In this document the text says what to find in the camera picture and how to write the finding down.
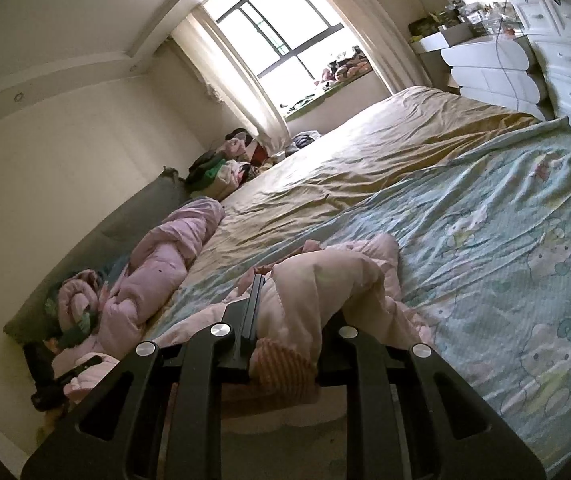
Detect white vanity desk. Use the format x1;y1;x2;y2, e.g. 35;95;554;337
410;24;555;120

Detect items on window sill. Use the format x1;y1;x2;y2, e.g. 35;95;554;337
284;46;373;120

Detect light blue cartoon blanket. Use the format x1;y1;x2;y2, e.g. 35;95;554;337
149;119;571;476

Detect pink quilted jacket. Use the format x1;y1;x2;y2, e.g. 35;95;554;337
62;231;434;436

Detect right cream curtain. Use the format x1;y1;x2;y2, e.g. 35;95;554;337
328;0;431;93

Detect tan bed sheet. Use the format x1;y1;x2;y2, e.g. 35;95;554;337
179;84;541;291

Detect left cream curtain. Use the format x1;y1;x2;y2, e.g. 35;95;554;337
171;4;291;155

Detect pink rolled duvet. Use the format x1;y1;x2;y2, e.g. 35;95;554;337
52;197;225;377

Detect grey headboard cushion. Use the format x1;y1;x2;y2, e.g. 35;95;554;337
4;167;189;344

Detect floral green pillow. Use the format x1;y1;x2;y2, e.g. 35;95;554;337
44;270;107;353

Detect cream curtain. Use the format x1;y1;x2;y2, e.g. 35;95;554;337
171;4;291;155
328;0;431;93

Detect window with dark frame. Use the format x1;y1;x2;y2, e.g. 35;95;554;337
203;0;360;115

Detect pile of clothes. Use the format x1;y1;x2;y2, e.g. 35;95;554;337
185;128;321;202

